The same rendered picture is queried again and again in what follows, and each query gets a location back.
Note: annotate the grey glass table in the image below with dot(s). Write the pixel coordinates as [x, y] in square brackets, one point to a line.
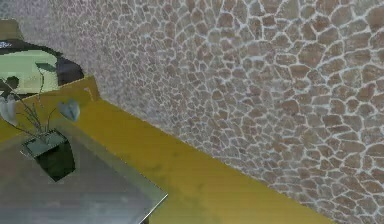
[100, 196]

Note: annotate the house plant in black pot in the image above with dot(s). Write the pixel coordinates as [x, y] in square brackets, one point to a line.
[55, 158]

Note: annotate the black and green armchair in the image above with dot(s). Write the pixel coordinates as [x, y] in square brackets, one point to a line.
[26, 70]

